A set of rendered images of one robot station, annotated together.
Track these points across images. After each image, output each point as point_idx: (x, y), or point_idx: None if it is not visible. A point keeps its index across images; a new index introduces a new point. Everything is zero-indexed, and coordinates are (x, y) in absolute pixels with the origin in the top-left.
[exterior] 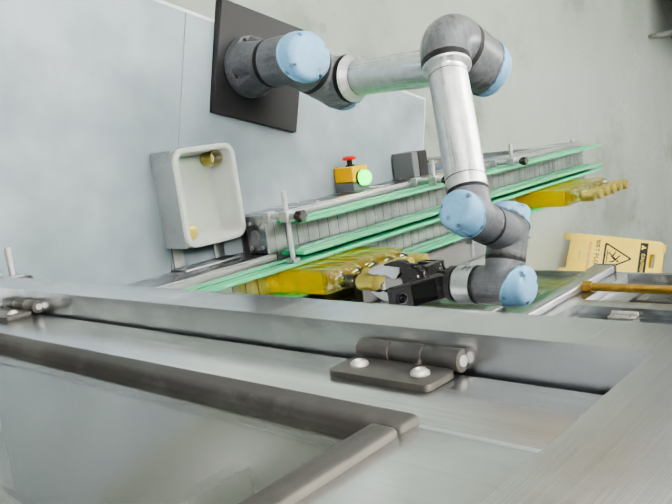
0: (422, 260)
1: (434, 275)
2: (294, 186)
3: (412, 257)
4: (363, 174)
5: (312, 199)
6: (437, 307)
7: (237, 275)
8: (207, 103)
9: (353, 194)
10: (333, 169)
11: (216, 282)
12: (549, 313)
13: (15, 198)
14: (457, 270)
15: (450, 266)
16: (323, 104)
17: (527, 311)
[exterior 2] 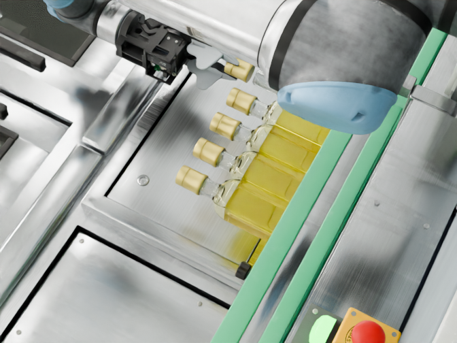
0: (170, 56)
1: (154, 25)
2: (447, 239)
3: (198, 171)
4: (323, 316)
5: (409, 259)
6: (173, 223)
7: (414, 62)
8: None
9: (326, 266)
10: (404, 339)
11: (427, 38)
12: (27, 207)
13: None
14: (126, 6)
15: (134, 16)
16: (445, 278)
17: (56, 179)
